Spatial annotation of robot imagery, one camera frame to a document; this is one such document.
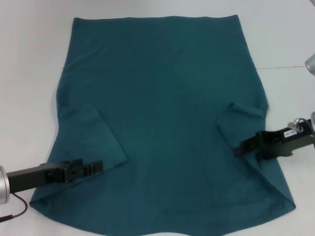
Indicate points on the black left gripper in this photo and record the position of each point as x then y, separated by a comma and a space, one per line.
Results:
32, 177

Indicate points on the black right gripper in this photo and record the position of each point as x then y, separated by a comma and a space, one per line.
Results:
283, 145

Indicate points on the blue t-shirt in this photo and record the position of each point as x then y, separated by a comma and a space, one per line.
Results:
162, 98

